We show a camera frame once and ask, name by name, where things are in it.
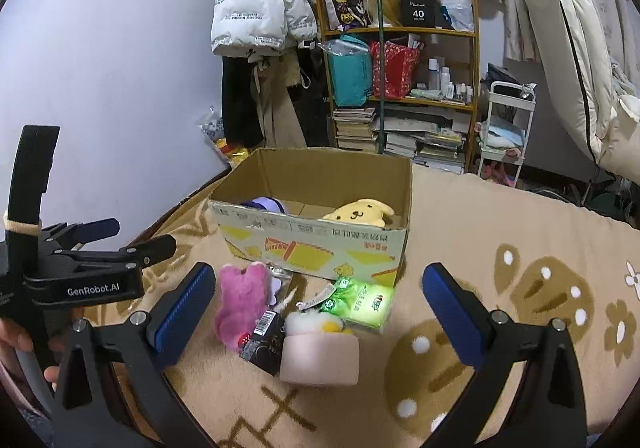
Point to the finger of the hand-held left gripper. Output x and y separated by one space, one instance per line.
150 248
95 229

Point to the white folded mattress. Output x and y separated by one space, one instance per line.
560 27

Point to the pink rabbit plush toy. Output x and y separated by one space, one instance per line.
237 308

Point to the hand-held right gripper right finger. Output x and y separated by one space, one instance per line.
451 319

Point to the clear pouch with purple charm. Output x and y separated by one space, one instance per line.
276 285

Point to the black box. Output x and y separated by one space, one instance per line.
419 10

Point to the beige hanging trousers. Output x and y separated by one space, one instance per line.
277 107

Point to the pile of books and papers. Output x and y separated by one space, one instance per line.
430 137

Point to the yellow dog plush toy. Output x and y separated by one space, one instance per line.
357 214

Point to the white duck plush pink base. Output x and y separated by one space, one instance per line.
320 358

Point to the printed cardboard box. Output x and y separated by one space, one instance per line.
310 238

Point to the wooden shelf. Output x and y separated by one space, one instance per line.
400 30

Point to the black hanging garment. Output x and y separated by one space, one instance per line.
315 97

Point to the green pole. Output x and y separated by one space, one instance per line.
382 77

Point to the black packet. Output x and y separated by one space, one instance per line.
262 350

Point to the beige printed blanket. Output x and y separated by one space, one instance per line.
500 228

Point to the teal bag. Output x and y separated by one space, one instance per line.
350 77

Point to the stack of books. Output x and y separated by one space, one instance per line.
355 130

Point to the group of white bottles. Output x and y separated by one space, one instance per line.
445 77

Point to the black hanging coat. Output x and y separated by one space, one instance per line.
240 97

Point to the red patterned bag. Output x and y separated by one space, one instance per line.
397 72

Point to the green tissue pack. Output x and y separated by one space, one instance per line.
360 303

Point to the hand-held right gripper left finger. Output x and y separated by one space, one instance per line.
184 314

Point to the black item on cart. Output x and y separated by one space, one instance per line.
502 75

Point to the white rolling cart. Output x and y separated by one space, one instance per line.
505 137

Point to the plastic bag of toys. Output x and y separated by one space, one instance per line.
220 137

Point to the purple plush toy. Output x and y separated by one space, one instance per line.
265 204

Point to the person's left hand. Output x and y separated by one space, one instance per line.
15 335

